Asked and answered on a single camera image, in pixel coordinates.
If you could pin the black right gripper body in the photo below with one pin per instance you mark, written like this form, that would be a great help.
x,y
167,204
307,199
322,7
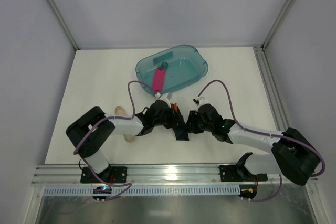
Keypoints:
x,y
195,123

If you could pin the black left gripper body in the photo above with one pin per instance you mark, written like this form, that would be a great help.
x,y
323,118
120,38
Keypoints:
x,y
175,118

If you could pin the orange plastic spoon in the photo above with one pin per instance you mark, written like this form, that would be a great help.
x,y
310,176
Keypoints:
x,y
174,107

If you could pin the black paper napkin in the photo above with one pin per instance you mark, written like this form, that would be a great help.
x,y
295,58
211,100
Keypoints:
x,y
179,128

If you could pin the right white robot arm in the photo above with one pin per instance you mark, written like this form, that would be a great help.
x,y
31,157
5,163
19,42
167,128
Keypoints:
x,y
286,153

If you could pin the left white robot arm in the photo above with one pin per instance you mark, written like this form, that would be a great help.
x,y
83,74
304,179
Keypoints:
x,y
90,131

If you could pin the pink rolled napkin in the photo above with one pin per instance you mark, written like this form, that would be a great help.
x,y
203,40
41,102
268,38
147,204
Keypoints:
x,y
158,79

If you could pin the green utensil in pink roll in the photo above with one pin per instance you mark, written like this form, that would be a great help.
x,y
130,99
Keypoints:
x,y
163,65

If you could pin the teal plastic bin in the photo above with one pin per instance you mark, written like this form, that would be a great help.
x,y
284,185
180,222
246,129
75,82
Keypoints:
x,y
186,66

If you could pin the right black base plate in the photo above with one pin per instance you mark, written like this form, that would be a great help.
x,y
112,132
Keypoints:
x,y
231,172

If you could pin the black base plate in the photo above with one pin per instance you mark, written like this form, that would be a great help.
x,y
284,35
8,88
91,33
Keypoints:
x,y
113,174
231,172

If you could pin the slotted cable duct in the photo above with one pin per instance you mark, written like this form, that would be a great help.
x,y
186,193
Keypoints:
x,y
143,190

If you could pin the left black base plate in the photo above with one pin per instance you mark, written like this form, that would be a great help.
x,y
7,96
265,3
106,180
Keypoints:
x,y
113,174

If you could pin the aluminium front rail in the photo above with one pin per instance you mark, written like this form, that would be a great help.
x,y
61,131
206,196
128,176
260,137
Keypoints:
x,y
140,174

